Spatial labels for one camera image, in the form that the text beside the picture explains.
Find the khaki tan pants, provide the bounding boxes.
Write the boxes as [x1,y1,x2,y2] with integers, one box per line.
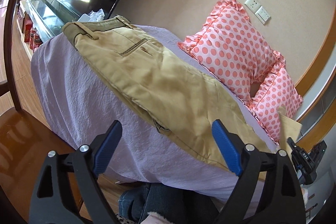
[63,16,268,169]

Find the white wall power socket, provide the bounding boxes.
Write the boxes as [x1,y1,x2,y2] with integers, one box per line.
[244,0,261,14]

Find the crumpled clear plastic bag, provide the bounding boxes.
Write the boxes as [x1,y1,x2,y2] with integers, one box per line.
[88,9,105,22]

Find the dark blue jeans leg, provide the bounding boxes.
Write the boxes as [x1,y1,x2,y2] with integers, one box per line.
[118,183,219,223]

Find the glass-top TV stand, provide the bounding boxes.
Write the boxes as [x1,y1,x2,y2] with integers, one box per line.
[16,0,79,59]

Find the lavender bed sheet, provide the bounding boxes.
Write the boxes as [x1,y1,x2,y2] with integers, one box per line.
[31,24,279,204]

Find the pink polka dot pillow right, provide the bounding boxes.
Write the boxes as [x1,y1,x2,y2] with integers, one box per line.
[248,61,303,143]

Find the white wall light switch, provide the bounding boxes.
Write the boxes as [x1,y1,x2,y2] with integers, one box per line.
[255,6,271,25]

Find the pink polka dot pillow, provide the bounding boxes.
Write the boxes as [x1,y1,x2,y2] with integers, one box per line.
[178,0,282,104]
[248,61,303,143]

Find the pink polka dot pillow left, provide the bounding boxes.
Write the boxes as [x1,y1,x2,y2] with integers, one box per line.
[178,0,282,104]

